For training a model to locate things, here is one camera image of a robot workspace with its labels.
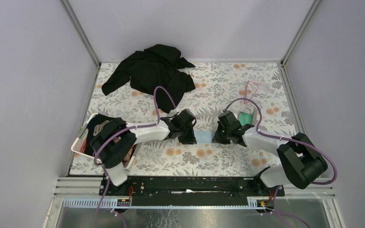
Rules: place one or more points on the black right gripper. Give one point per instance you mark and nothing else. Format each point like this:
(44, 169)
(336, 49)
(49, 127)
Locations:
(217, 138)

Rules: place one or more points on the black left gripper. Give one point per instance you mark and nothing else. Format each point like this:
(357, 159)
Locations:
(190, 139)

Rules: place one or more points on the light blue cleaning cloth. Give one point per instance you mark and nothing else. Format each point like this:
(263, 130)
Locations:
(204, 137)

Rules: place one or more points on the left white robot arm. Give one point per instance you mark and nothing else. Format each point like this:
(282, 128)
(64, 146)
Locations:
(110, 139)

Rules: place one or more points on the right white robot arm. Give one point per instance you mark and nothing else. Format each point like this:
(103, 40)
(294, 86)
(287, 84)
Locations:
(300, 163)

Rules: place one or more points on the black garment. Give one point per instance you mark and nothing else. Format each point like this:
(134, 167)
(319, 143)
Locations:
(155, 66)

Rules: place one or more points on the white basket with clothes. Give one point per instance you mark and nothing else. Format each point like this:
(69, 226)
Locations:
(92, 127)

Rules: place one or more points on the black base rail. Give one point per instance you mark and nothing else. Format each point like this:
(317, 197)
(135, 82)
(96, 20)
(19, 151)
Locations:
(187, 191)

